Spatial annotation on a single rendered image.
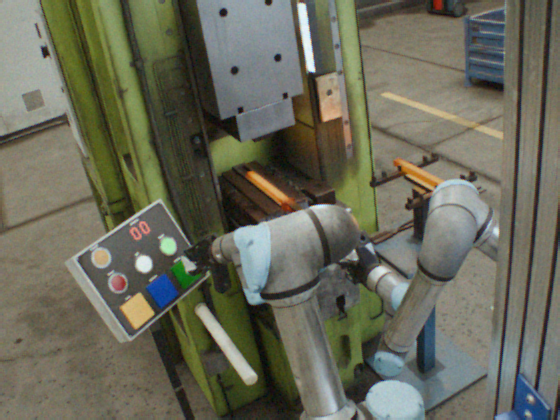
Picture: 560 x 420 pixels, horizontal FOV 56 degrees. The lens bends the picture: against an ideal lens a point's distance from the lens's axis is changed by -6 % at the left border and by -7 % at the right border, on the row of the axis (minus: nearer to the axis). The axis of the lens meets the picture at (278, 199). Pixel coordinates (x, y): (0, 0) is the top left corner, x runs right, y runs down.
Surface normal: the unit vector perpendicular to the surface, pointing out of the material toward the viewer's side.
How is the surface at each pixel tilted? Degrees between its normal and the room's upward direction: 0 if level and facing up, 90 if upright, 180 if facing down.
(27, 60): 90
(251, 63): 90
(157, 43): 90
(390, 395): 7
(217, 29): 90
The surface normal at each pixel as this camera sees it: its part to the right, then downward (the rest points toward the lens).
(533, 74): -0.96, 0.25
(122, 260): 0.61, -0.27
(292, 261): 0.32, 0.07
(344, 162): 0.47, 0.37
